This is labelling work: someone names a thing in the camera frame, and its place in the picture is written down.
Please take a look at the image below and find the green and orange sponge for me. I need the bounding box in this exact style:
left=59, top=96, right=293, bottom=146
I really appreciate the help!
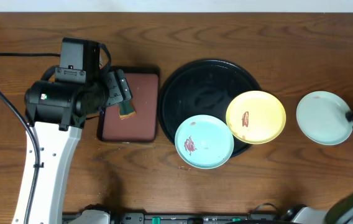
left=119, top=100, right=136, bottom=119

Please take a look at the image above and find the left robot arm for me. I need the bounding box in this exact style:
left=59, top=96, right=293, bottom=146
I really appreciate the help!
left=13, top=68, right=132, bottom=223

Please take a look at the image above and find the round black serving tray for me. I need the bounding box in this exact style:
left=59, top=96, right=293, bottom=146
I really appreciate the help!
left=157, top=59, right=261, bottom=143

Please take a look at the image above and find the light blue plate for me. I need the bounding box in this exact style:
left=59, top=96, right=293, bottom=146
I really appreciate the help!
left=296, top=91, right=353, bottom=146
left=174, top=114, right=234, bottom=169

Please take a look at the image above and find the rectangular black tray brown mat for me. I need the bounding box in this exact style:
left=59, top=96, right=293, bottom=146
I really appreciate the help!
left=96, top=66, right=160, bottom=142

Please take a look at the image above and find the yellow plate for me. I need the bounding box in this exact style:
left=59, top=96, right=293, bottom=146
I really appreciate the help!
left=226, top=91, right=287, bottom=144

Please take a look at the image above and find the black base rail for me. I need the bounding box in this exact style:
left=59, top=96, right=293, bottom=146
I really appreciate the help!
left=62, top=210, right=283, bottom=224

